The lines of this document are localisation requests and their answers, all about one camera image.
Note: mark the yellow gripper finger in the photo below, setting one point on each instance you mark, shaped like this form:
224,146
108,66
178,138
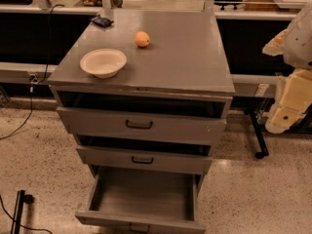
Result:
293,97
275,46

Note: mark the orange fruit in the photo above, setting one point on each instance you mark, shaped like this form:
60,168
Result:
142,39

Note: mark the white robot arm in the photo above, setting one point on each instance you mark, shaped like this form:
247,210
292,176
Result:
298,41

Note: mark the grey metal drawer cabinet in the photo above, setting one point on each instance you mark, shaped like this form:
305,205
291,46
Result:
182,72

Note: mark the grey middle drawer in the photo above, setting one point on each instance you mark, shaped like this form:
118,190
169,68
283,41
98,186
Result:
144,160

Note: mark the grey open bottom drawer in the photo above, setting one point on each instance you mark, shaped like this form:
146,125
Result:
143,202

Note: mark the grey top drawer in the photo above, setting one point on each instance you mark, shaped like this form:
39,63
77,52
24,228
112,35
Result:
141,126

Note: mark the black table leg with caster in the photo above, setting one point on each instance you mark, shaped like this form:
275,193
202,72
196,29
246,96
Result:
263,152

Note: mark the white paper bowl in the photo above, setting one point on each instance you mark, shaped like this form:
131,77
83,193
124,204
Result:
103,63

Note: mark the black stand with cable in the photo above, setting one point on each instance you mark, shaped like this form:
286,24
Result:
21,199

